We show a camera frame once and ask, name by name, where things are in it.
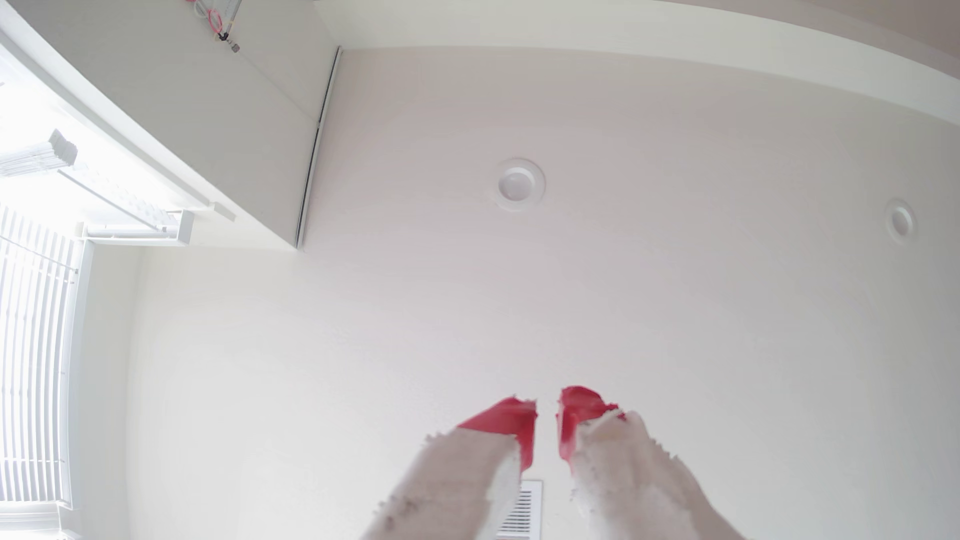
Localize round recessed ceiling light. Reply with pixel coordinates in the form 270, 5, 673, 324
883, 198, 919, 248
492, 157, 547, 213

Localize white window blinds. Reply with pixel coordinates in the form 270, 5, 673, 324
0, 202, 85, 513

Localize white blind headrail bracket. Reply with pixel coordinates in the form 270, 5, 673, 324
0, 129, 196, 248

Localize white ceiling air vent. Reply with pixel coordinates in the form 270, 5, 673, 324
495, 480, 544, 540

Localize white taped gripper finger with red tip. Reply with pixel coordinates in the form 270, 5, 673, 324
362, 396, 539, 540
557, 385, 745, 540

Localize red and white wire bundle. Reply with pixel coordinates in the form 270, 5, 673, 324
186, 0, 243, 54

